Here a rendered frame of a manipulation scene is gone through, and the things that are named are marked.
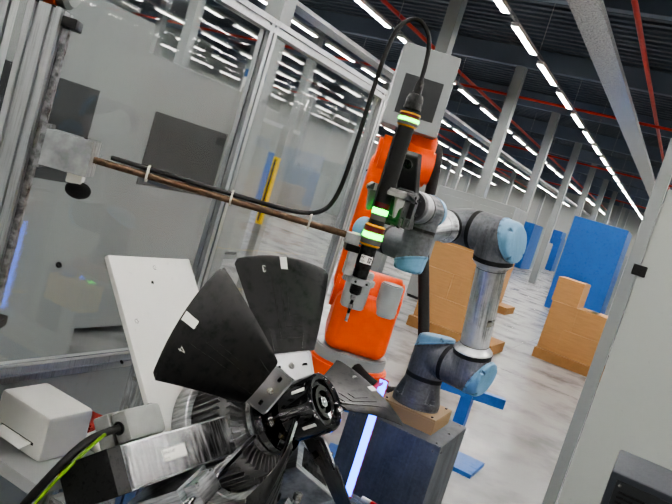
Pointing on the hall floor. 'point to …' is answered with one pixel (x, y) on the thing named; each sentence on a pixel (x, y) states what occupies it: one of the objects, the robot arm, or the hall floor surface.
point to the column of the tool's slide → (25, 103)
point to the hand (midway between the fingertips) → (380, 186)
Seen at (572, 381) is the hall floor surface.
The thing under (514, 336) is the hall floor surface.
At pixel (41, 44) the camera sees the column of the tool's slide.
